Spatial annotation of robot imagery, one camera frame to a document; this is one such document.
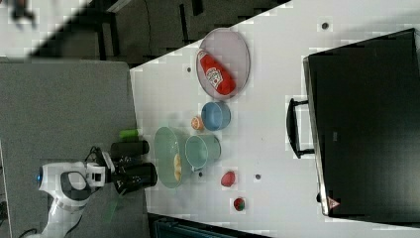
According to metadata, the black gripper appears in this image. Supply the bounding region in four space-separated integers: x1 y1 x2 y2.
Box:
110 157 145 194

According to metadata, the grey round plate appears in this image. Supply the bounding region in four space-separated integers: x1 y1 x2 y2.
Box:
196 28 251 101

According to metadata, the orange slice toy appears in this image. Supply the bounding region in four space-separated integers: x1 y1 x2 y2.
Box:
191 116 204 131

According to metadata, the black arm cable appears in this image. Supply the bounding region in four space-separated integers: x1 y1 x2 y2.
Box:
18 146 103 238

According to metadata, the small black cylinder cup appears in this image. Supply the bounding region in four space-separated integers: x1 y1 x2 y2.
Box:
110 140 150 159

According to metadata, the red plush strawberry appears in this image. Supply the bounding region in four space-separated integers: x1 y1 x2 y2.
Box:
221 171 236 187

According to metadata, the green plastic strainer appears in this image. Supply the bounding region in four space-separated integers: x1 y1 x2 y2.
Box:
154 127 192 188

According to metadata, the yellow plush peeled banana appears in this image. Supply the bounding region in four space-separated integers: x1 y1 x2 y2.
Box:
173 154 182 181

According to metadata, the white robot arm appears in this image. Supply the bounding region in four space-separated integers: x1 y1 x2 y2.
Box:
19 152 149 238

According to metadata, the red plush ketchup bottle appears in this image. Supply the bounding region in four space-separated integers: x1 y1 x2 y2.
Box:
197 50 237 95

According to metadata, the green plastic spatula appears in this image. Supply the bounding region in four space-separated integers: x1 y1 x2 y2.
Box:
104 190 125 223

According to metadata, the large black cylinder cup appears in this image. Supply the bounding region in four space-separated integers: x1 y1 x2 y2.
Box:
113 163 158 194

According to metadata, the blue metal frame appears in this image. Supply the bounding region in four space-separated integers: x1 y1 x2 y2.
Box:
148 212 269 238

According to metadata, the black toaster oven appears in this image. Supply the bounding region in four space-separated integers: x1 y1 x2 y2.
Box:
302 29 420 227

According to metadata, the red green tomato toy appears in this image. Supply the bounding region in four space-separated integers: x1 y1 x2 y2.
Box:
233 197 245 211

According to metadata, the blue bowl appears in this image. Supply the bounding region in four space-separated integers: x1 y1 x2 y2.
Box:
201 101 231 131

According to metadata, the green mug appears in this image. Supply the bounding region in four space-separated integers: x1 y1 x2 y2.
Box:
185 134 221 172

